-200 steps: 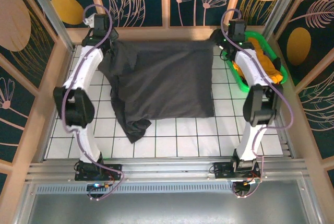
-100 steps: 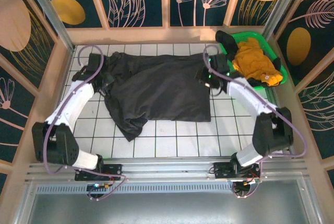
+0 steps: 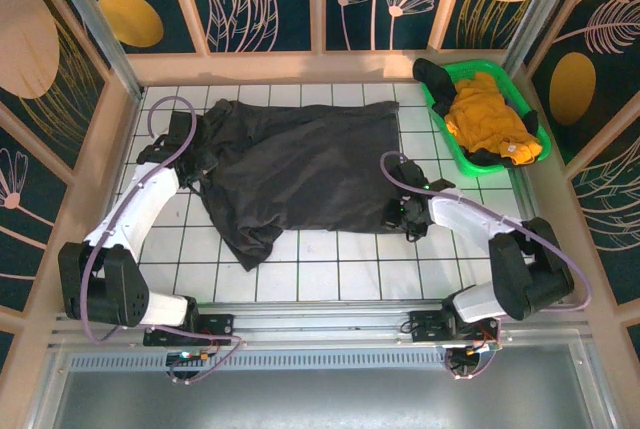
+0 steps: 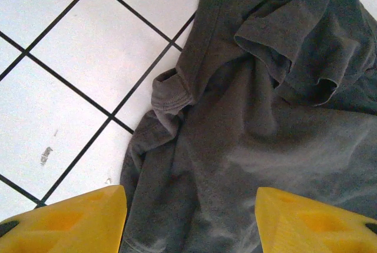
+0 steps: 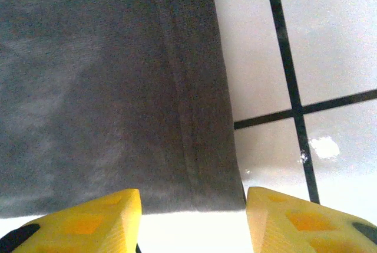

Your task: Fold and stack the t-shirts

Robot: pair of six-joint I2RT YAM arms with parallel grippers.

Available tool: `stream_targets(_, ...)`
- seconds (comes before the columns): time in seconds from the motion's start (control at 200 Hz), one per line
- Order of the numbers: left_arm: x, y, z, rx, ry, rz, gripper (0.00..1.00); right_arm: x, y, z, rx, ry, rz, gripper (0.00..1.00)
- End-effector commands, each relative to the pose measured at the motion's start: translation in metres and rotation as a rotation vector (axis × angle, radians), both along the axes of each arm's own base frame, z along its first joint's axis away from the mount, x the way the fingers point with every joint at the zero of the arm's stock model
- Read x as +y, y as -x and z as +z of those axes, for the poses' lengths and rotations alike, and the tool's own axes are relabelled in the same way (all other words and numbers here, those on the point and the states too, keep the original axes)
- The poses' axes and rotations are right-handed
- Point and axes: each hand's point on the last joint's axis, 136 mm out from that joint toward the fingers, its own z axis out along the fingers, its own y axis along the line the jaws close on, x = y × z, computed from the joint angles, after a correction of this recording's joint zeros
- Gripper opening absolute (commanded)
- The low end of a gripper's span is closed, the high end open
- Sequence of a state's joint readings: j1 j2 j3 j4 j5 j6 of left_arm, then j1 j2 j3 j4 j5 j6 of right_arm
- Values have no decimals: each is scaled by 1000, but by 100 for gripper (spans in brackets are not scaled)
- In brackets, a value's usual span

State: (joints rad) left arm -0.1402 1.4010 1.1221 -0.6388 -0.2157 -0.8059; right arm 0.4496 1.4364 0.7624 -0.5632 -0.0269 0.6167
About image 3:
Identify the green plastic basket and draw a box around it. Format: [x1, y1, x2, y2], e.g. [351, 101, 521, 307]
[418, 58, 553, 178]

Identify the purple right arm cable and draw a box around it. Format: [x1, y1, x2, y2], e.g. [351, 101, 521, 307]
[379, 151, 595, 381]

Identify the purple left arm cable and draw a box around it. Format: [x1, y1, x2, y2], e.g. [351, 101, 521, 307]
[79, 96, 246, 385]

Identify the grey metal tray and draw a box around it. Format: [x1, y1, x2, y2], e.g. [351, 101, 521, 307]
[27, 343, 624, 429]

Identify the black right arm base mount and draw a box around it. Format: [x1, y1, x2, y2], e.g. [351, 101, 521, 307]
[407, 308, 501, 345]

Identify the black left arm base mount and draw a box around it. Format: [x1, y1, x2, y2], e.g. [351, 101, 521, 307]
[143, 313, 236, 348]

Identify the yellow t-shirt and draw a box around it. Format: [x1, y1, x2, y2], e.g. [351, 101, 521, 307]
[444, 71, 544, 166]

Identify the aluminium frame post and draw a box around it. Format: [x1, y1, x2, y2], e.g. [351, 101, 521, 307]
[504, 0, 596, 70]
[39, 0, 146, 103]

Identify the dark grey t-shirt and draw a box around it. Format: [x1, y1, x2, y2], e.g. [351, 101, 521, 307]
[192, 98, 404, 273]

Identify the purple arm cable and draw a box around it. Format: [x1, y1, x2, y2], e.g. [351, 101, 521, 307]
[379, 151, 595, 381]
[79, 96, 246, 385]

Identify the aluminium mounting rail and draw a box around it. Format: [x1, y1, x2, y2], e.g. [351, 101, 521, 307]
[47, 301, 594, 350]

